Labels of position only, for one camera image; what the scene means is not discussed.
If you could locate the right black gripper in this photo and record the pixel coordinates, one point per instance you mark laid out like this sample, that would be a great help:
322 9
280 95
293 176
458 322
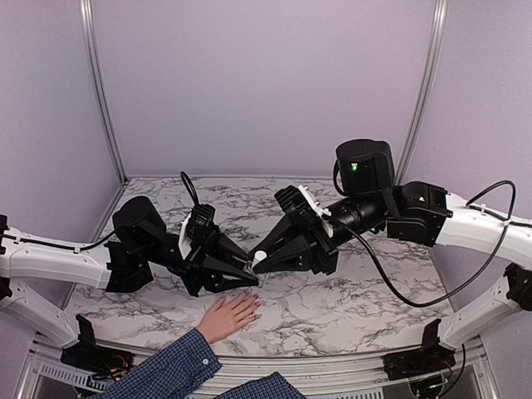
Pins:
315 250

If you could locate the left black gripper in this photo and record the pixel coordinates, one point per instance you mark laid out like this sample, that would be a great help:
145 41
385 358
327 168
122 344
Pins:
205 268

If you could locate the white nail polish cap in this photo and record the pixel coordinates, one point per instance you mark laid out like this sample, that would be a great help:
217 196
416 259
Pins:
259 256

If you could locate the clear nail polish bottle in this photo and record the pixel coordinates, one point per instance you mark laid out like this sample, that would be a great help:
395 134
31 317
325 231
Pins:
261 277

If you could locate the blue checkered sleeve forearm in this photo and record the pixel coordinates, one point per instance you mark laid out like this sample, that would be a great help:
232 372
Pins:
174 372

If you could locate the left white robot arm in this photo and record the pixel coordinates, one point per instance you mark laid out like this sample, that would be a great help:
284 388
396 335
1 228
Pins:
120 263

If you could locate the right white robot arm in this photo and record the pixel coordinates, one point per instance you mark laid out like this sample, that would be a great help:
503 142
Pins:
421 213

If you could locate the person's bare hand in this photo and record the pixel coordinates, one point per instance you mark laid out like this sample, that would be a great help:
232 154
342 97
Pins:
225 318

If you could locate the blue checkered shirt body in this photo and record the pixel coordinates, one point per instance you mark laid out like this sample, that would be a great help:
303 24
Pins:
273 386

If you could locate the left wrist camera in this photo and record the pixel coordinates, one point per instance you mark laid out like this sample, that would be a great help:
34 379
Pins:
196 228

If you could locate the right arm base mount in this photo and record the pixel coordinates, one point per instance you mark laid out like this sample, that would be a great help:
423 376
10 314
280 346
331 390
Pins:
431 356

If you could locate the front aluminium rail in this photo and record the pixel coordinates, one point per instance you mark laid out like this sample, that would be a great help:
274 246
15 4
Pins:
345 376

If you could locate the right aluminium frame post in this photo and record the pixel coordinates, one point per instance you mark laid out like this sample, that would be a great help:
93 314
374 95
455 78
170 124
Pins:
428 77

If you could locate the aluminium frame post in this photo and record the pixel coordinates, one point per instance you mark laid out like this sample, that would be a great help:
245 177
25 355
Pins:
428 77
89 34

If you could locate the left aluminium frame post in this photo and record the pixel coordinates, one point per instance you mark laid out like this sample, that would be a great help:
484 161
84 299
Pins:
89 34

